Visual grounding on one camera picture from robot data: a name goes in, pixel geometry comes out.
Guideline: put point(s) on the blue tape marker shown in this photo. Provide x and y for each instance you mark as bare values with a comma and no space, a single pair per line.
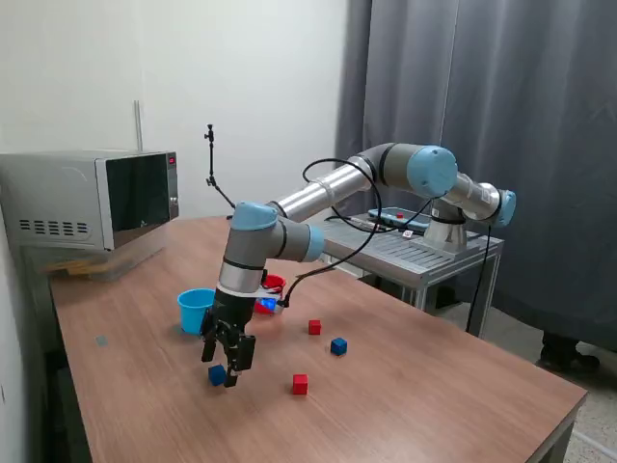
101,342

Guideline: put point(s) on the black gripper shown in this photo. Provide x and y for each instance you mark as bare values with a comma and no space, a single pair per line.
233,311

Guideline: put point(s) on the blue teach pendant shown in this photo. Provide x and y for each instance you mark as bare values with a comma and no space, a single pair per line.
400,217

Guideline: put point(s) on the silver microwave oven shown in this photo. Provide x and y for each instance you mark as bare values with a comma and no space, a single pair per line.
58,193

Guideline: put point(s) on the grey curtain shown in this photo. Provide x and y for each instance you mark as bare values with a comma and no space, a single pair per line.
530,96

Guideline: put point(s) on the white wall pipe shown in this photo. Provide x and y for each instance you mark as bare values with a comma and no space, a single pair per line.
138,125

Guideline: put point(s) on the blue cube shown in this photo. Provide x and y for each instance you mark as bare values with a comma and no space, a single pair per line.
216,374
339,346

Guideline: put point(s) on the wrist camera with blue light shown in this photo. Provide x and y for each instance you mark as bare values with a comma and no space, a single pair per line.
267,304

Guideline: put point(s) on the red cube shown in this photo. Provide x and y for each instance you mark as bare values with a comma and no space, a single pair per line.
314,327
300,384

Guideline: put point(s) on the blue plastic bin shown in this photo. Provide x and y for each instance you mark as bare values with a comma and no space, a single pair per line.
193,311

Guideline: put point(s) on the grey metal robot stand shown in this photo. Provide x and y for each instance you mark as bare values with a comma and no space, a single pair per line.
395,253

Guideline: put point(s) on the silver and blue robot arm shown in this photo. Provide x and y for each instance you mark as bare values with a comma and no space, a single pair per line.
332,183

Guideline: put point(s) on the wooden blocks under microwave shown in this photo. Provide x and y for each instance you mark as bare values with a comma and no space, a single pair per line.
72,269

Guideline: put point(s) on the red plastic bin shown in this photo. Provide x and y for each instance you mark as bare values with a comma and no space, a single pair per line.
276,281

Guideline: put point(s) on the dark strip on table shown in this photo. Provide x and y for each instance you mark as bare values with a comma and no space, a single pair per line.
315,273

